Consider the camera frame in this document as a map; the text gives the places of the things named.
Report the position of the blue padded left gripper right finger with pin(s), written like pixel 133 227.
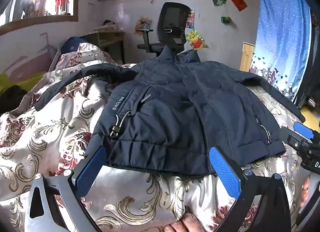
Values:
pixel 227 170

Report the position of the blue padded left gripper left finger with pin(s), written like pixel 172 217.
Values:
pixel 87 170

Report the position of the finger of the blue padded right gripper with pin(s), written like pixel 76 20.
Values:
pixel 303 130

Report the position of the dark navy padded jacket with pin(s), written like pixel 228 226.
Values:
pixel 166 113

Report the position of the person's right hand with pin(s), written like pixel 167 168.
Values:
pixel 304 192

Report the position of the person's left hand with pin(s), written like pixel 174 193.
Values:
pixel 188 223

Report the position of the floral white red bedspread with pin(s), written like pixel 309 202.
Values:
pixel 55 139

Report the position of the blue starry curtain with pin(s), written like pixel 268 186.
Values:
pixel 282 44

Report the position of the yellow green cloth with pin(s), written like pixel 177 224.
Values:
pixel 27 85

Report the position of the Winnie the Pooh poster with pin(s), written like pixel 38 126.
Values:
pixel 195 40

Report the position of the blue pillow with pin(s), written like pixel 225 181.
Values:
pixel 71 45

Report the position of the wooden desk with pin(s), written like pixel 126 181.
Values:
pixel 108 41

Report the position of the cartoon character poster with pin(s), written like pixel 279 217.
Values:
pixel 191 20

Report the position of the black mesh office chair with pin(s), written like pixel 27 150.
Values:
pixel 170 29

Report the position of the green box on wall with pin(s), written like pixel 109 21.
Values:
pixel 226 20

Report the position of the red paper on wall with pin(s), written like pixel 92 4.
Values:
pixel 240 4

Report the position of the green card on wall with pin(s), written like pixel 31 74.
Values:
pixel 218 3

